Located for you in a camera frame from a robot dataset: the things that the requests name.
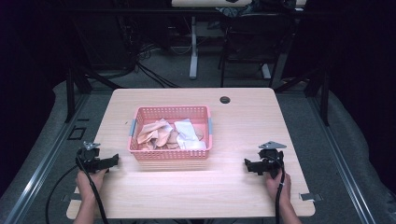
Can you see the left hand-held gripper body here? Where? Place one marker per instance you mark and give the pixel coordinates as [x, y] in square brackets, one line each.
[90, 155]

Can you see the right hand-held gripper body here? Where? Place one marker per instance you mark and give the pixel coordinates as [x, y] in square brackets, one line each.
[271, 160]

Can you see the person's left hand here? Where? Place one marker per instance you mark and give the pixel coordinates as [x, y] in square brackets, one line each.
[89, 183]

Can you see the person's right hand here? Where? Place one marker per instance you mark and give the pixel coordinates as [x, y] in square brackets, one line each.
[280, 189]

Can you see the crumpled beige cloth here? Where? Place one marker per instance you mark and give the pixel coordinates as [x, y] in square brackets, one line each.
[155, 132]

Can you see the pink perforated plastic basket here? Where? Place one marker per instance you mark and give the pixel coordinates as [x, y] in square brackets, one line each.
[170, 154]

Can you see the crumpled white cloth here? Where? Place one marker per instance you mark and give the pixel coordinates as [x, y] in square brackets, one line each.
[188, 133]

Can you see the short white desk foot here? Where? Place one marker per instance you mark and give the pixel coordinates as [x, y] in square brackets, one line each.
[266, 71]

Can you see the white desk leg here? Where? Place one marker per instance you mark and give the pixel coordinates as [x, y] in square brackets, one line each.
[194, 49]

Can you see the black chair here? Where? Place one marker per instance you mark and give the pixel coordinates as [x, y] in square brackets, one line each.
[253, 34]

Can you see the grey metal table bracket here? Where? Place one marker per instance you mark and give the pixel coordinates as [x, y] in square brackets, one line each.
[309, 196]
[72, 197]

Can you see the aluminium floor rail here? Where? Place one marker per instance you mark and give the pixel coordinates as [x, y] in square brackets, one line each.
[342, 161]
[40, 161]

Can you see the black frame post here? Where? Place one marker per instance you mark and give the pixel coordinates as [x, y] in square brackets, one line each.
[325, 99]
[70, 96]

